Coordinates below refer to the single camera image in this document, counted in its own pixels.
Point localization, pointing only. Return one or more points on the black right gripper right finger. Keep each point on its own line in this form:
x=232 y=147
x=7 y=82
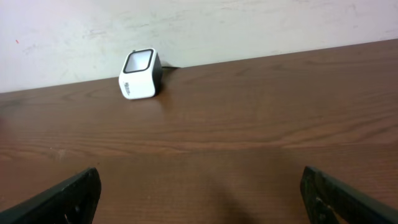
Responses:
x=326 y=197

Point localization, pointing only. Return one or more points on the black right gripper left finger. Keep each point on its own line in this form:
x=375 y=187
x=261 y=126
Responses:
x=72 y=201

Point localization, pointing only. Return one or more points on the white barcode scanner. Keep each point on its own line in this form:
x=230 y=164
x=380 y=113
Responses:
x=141 y=75

